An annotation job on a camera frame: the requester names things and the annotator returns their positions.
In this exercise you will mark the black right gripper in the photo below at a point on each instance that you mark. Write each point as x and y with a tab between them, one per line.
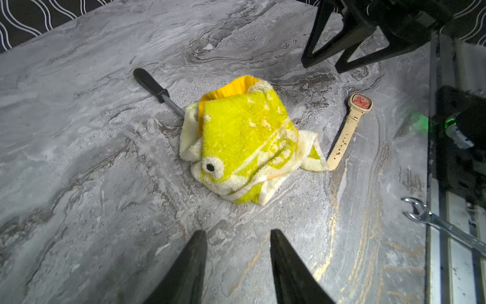
398	15

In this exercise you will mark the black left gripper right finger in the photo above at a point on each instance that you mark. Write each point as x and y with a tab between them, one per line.
292	279

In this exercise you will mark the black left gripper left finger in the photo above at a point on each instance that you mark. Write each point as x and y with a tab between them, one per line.
184	281

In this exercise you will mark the orange strap watch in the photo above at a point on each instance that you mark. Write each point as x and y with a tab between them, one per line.
359	105

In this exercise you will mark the yellow green white towel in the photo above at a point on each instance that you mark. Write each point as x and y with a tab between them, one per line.
242	144

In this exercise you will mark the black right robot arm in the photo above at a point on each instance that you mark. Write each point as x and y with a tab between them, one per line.
468	26

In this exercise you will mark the silver combination wrench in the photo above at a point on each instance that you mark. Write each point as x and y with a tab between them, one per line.
426	216

